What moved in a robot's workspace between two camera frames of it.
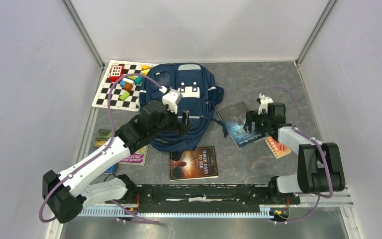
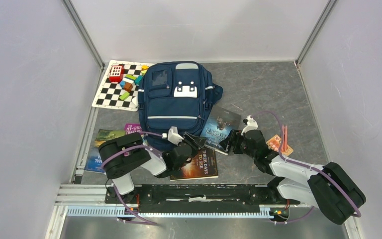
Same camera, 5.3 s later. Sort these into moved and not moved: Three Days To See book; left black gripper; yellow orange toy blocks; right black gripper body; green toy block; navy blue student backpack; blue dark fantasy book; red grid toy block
Moved: left black gripper; blue dark fantasy book; right black gripper body
Not moved: navy blue student backpack; yellow orange toy blocks; red grid toy block; green toy block; Three Days To See book
